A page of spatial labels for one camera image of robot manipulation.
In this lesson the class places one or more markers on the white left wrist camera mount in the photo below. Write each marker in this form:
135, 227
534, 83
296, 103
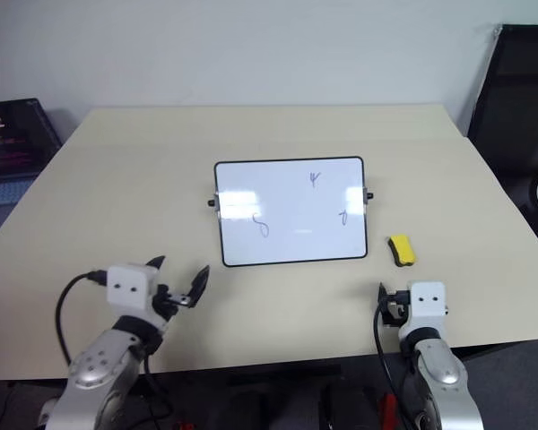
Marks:
127, 286

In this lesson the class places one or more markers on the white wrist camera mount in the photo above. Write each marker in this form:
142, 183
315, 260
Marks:
127, 286
426, 298

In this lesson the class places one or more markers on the red object under table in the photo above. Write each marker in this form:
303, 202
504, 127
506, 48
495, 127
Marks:
389, 410

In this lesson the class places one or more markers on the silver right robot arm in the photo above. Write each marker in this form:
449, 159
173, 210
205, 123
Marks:
444, 372

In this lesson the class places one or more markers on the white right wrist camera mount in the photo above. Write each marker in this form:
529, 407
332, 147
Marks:
426, 298

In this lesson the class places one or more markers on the small black-framed whiteboard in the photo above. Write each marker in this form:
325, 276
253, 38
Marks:
291, 210

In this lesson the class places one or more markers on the black framed panel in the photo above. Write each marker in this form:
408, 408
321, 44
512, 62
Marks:
515, 98

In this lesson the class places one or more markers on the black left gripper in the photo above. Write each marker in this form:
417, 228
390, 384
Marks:
166, 304

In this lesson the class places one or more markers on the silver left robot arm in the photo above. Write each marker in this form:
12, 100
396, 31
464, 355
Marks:
98, 358

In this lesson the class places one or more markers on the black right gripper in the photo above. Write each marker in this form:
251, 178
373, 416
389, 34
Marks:
396, 319

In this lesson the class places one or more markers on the yellow and black eraser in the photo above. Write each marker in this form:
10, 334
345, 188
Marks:
403, 248

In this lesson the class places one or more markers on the open laptop computer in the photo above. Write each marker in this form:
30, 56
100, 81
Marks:
13, 143

